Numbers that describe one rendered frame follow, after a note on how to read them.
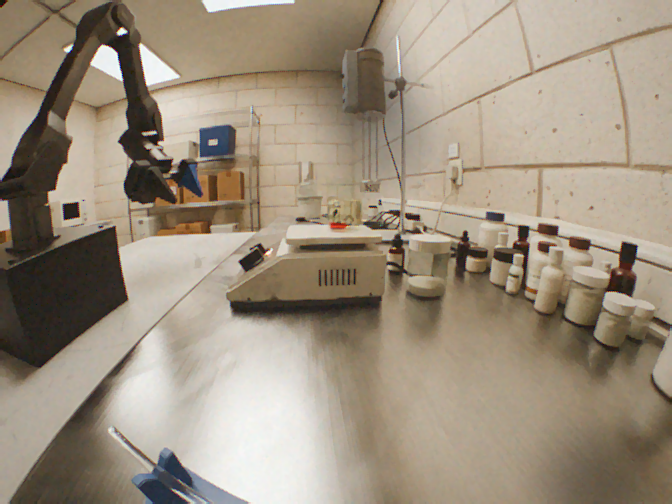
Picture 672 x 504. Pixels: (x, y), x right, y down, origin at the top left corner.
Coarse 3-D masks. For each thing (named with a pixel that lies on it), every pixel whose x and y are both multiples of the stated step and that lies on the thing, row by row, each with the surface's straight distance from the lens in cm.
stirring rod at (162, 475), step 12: (108, 432) 16; (120, 432) 16; (120, 444) 15; (132, 444) 15; (132, 456) 15; (144, 456) 14; (156, 468) 14; (168, 480) 13; (180, 492) 13; (192, 492) 12
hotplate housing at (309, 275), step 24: (264, 264) 31; (288, 264) 30; (312, 264) 30; (336, 264) 30; (360, 264) 31; (384, 264) 32; (240, 288) 32; (264, 288) 31; (288, 288) 31; (312, 288) 31; (336, 288) 31; (360, 288) 32; (384, 288) 33
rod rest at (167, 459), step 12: (168, 456) 14; (168, 468) 14; (180, 468) 15; (132, 480) 14; (144, 480) 14; (156, 480) 14; (180, 480) 15; (192, 480) 16; (204, 480) 15; (144, 492) 14; (156, 492) 14; (168, 492) 15; (204, 492) 15; (216, 492) 15; (228, 492) 15
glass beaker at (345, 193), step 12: (336, 180) 33; (348, 180) 33; (360, 180) 34; (336, 192) 33; (348, 192) 33; (360, 192) 34; (336, 204) 33; (348, 204) 33; (360, 204) 34; (336, 216) 33; (348, 216) 33; (360, 216) 34; (336, 228) 34; (348, 228) 33; (360, 228) 34
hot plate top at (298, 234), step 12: (288, 228) 38; (300, 228) 38; (312, 228) 38; (324, 228) 37; (288, 240) 30; (300, 240) 30; (312, 240) 30; (324, 240) 30; (336, 240) 30; (348, 240) 31; (360, 240) 31; (372, 240) 31
